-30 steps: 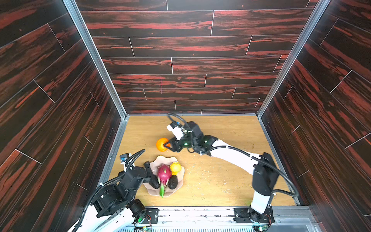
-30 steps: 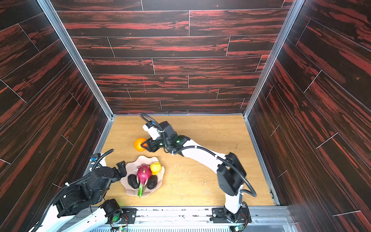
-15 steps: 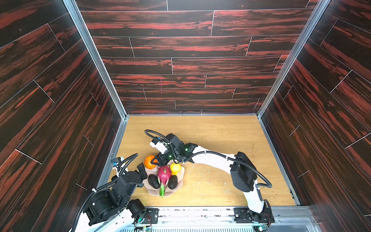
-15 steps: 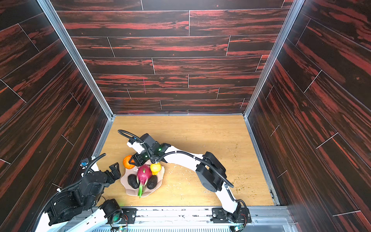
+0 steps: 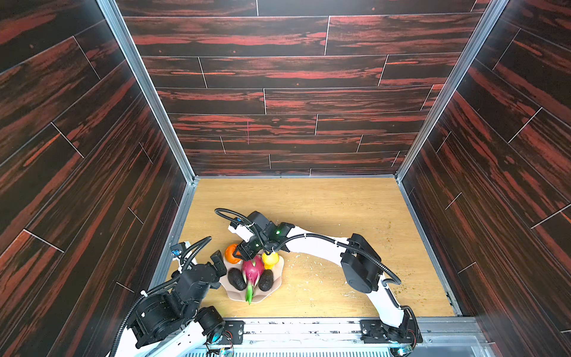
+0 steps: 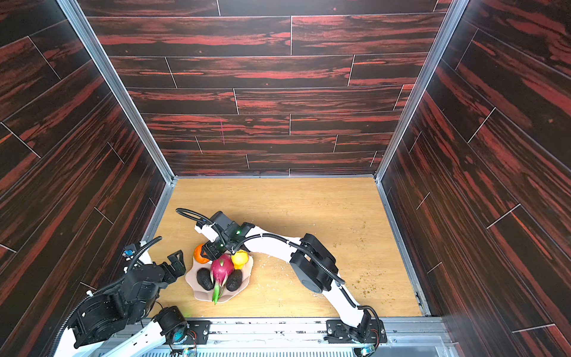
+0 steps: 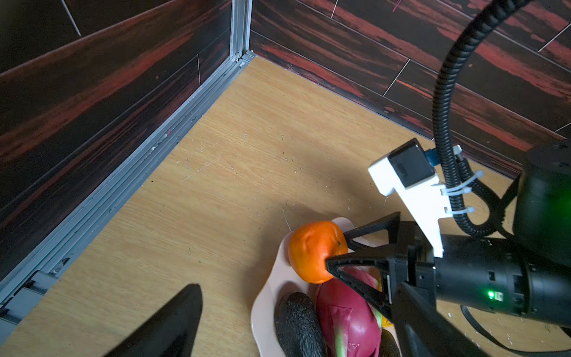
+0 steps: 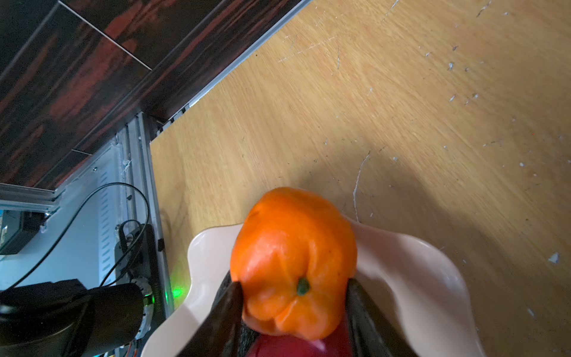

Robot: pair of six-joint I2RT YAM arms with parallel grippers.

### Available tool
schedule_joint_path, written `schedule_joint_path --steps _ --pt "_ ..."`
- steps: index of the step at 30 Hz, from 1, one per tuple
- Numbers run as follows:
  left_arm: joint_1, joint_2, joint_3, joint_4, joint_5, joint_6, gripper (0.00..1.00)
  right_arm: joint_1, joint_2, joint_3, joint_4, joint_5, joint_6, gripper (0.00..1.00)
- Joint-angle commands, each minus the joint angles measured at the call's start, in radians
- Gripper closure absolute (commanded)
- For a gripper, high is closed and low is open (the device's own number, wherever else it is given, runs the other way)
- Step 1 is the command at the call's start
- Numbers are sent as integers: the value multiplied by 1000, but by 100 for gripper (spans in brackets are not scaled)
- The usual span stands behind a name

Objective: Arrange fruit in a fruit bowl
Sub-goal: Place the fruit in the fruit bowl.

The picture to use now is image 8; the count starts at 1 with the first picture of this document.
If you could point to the aluminium front rail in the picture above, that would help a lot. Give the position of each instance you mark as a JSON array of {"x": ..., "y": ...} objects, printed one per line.
[{"x": 100, "y": 227}]

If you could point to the red dragon fruit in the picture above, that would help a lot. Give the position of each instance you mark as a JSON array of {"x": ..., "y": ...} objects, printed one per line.
[{"x": 336, "y": 344}]

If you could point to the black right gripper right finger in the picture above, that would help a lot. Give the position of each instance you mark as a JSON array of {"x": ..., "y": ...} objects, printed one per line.
[{"x": 370, "y": 332}]

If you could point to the orange mandarin fruit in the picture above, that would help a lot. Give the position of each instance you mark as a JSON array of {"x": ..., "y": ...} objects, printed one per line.
[{"x": 293, "y": 258}]

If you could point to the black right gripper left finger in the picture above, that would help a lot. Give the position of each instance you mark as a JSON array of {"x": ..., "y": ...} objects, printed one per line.
[{"x": 200, "y": 344}]

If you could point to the dark avocado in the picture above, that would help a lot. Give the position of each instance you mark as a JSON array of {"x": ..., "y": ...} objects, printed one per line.
[{"x": 231, "y": 334}]

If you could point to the pink wavy fruit bowl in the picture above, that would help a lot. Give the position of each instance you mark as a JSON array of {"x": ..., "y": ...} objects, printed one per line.
[{"x": 413, "y": 283}]

